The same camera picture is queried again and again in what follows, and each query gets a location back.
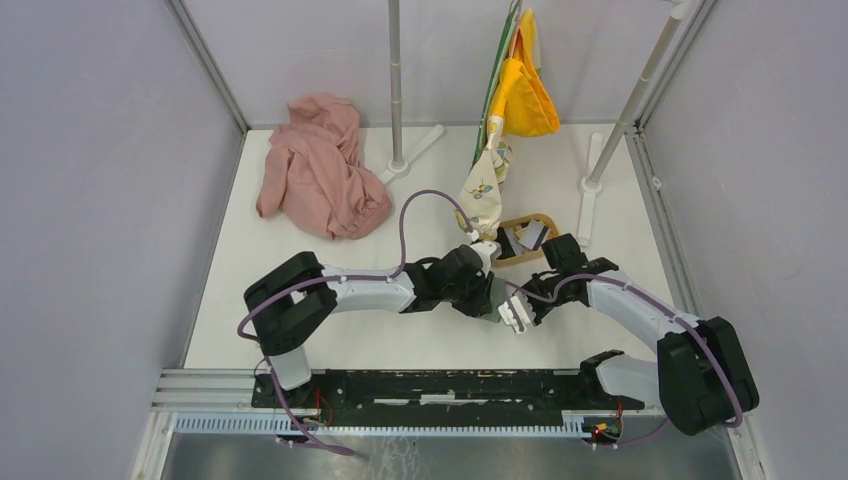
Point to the metal rack pole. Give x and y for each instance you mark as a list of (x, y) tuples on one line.
[(601, 149), (401, 162)]

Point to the right metal rack pole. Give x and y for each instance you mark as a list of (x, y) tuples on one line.
[(601, 149)]

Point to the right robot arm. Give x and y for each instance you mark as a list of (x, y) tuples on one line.
[(699, 377)]

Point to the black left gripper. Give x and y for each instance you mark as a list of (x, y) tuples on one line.
[(480, 304)]

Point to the left metal rack pole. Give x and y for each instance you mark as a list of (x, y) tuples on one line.
[(401, 162)]

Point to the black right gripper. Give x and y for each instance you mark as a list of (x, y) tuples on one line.
[(539, 313)]

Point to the black phone in tray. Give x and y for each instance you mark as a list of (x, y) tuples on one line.
[(509, 244)]

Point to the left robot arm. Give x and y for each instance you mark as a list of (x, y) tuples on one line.
[(287, 305)]

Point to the pink crumpled garment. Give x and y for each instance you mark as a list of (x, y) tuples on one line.
[(314, 173)]

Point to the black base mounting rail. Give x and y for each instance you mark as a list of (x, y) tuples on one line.
[(442, 398)]

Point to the cartoon print children's garment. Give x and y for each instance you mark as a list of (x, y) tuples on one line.
[(516, 104)]

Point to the yellow oval tray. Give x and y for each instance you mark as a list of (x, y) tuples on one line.
[(527, 256)]

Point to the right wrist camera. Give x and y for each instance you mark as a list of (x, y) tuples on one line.
[(517, 313)]

